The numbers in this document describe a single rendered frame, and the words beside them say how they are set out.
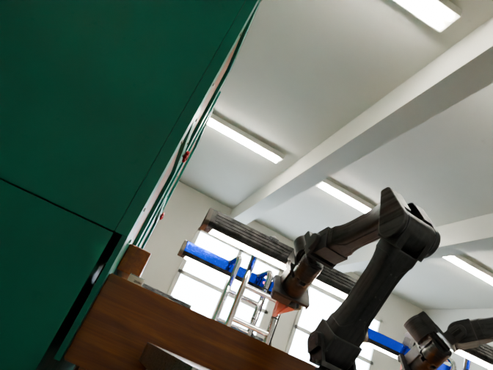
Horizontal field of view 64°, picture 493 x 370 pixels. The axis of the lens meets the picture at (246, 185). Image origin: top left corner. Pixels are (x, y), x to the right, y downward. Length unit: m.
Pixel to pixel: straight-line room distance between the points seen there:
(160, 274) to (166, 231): 0.67
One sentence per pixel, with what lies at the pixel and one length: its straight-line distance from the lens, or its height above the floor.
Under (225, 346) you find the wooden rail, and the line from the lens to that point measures 0.95.
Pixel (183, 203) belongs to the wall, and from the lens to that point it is 6.55.
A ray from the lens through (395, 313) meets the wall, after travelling 8.09.
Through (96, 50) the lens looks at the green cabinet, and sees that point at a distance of 1.09.
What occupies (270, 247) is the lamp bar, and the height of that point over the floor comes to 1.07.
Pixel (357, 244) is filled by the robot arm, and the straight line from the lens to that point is 0.91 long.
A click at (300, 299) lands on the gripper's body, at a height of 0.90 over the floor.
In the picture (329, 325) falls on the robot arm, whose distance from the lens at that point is 0.81.
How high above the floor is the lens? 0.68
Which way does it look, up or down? 24 degrees up
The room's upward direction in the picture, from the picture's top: 24 degrees clockwise
